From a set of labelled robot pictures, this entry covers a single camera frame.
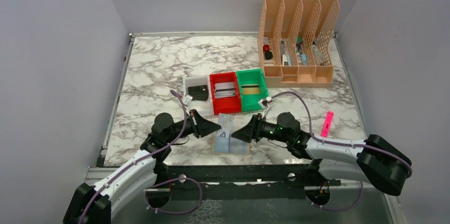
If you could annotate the black credit card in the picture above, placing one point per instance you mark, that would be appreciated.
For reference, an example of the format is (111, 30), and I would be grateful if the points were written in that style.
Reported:
(198, 92)

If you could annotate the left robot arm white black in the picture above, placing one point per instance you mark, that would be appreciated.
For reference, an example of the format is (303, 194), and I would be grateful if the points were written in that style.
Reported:
(100, 202)

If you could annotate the red plastic bin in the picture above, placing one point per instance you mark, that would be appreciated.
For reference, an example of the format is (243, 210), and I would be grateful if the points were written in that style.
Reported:
(227, 105)

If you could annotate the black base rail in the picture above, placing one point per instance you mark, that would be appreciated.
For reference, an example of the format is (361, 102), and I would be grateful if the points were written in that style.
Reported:
(237, 182)

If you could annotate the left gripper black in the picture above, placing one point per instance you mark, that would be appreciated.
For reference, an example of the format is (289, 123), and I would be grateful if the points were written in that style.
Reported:
(193, 123)

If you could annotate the gold credit card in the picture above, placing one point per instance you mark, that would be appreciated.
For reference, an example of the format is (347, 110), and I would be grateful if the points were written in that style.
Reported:
(250, 89)

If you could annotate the orange mesh file organizer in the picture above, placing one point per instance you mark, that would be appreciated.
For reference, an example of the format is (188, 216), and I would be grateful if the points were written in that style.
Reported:
(292, 41)

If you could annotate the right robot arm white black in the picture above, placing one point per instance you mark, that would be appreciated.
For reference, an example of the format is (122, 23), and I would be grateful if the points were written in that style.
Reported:
(373, 160)

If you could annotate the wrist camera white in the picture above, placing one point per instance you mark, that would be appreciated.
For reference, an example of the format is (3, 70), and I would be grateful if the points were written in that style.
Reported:
(187, 99)
(264, 103)

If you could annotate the stationery items in organizer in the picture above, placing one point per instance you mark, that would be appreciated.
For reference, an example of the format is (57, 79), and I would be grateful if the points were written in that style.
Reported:
(302, 59)

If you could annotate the green plastic bin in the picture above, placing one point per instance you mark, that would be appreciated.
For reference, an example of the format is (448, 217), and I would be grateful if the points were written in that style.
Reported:
(255, 76)

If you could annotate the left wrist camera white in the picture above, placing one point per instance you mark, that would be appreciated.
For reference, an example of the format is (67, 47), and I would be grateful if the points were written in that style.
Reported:
(187, 99)

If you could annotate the pink highlighter marker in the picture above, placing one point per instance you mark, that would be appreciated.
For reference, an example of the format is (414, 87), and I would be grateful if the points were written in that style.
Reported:
(327, 124)

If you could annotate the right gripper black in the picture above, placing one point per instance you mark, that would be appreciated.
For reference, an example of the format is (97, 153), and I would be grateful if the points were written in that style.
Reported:
(256, 128)

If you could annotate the silver credit card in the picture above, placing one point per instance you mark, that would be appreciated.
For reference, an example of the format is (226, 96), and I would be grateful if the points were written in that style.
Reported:
(224, 90)

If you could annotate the red black item in organizer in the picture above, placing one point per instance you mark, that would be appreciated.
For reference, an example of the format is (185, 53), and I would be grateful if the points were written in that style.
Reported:
(268, 55)

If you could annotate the white plastic bin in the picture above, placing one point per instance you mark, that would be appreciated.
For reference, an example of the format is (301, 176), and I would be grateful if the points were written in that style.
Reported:
(204, 108)

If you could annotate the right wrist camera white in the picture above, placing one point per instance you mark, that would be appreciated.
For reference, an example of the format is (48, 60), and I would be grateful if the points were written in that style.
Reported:
(264, 103)

